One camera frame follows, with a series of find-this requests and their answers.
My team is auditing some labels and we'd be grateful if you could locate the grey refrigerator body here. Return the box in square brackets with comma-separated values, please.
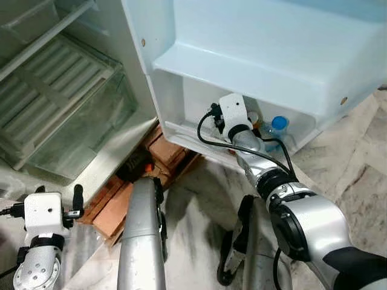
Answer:
[0, 0, 161, 210]

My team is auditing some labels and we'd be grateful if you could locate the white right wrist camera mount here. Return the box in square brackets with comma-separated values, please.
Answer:
[218, 93, 252, 137]

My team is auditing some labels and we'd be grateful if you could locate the white refrigerator door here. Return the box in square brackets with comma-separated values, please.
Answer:
[121, 0, 387, 173]

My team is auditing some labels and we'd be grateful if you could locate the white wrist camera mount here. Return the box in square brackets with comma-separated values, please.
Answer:
[23, 192, 65, 240]
[218, 93, 252, 137]

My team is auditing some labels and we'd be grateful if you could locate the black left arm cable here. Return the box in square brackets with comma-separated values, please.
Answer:
[0, 204, 26, 219]

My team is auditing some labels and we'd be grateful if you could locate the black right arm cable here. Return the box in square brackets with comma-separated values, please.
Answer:
[197, 104, 298, 183]

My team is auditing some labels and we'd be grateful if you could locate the silver robot right leg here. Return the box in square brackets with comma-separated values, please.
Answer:
[216, 194, 286, 290]

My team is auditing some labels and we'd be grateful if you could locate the glass refrigerator shelf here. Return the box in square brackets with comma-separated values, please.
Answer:
[0, 0, 99, 83]

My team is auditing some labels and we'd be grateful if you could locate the blue capped clear bottle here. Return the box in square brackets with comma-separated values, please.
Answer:
[265, 115, 298, 153]

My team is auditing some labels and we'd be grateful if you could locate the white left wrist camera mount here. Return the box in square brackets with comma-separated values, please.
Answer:
[23, 192, 65, 240]

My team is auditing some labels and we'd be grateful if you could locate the orange lidded jar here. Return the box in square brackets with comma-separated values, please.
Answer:
[247, 111, 264, 137]

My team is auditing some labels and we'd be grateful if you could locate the black device with orange button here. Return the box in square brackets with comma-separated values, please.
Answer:
[117, 150, 155, 182]

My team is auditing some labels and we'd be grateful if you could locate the clear crisper drawer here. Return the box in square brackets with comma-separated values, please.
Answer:
[0, 33, 140, 183]

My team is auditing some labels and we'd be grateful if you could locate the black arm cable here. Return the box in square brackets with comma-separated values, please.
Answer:
[197, 104, 298, 183]
[0, 204, 26, 219]

